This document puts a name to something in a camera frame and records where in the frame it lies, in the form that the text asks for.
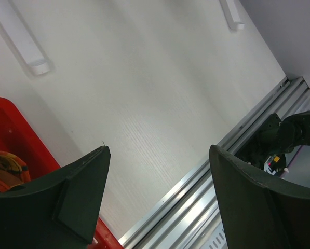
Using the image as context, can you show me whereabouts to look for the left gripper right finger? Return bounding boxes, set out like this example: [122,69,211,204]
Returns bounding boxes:
[209,145,310,248]

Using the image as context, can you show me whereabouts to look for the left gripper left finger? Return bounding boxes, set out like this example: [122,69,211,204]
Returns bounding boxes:
[0,146,111,248]

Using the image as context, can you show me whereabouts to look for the orange camouflage trousers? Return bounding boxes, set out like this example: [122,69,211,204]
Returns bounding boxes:
[0,151,31,192]

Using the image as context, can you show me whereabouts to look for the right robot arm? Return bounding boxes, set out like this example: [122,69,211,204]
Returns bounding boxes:
[235,111,310,175]

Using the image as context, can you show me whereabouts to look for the red plastic tray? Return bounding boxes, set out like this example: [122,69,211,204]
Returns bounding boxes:
[0,97,121,248]

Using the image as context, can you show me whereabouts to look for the white metal clothes rack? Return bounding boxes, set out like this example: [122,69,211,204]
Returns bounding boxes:
[0,0,245,77]

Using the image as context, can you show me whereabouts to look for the perforated cable duct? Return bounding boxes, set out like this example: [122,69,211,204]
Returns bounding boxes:
[201,227,228,249]

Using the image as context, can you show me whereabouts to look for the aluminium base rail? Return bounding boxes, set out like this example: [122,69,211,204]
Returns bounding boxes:
[118,77,310,248]

